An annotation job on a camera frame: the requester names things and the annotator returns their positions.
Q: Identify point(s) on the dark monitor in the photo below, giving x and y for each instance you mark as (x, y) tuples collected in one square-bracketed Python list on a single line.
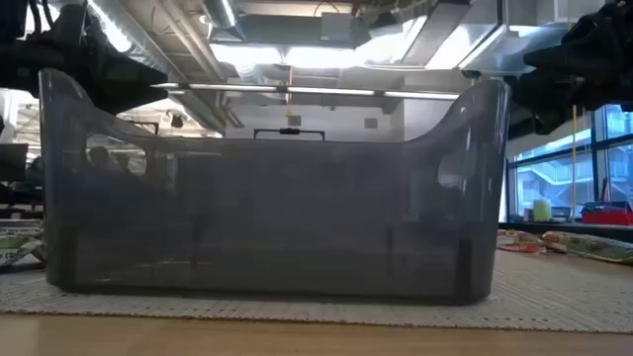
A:
[(14, 162)]

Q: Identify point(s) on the purple granola bar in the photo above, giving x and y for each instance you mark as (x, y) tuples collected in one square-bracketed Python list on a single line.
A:
[(17, 247)]

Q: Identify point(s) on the yellow green cup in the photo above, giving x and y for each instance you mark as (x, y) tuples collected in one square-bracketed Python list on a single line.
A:
[(542, 211)]

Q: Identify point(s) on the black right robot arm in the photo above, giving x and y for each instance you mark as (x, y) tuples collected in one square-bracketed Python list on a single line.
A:
[(613, 49)]

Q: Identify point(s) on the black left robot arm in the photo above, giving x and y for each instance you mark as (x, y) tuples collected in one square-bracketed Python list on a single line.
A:
[(20, 64)]

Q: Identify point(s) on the red storage box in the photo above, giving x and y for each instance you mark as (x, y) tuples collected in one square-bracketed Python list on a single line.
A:
[(608, 217)]

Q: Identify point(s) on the long ceiling light strip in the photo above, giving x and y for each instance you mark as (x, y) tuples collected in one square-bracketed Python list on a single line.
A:
[(326, 91)]

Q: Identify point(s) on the dark grey plastic bin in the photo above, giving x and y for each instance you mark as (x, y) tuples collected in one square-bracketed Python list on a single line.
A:
[(277, 222)]

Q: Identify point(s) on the green brown granola bar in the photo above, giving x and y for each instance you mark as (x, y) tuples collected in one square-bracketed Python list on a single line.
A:
[(20, 227), (593, 247)]

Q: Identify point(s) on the red green granola bar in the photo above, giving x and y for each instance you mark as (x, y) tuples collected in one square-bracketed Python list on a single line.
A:
[(519, 242)]

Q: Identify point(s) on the black bracket frame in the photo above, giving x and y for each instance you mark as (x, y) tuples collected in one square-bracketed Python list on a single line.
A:
[(289, 131)]

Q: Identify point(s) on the person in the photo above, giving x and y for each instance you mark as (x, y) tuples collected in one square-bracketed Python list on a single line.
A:
[(101, 157)]

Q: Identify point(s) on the grey mesh mat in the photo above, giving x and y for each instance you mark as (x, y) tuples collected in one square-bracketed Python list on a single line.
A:
[(544, 296)]

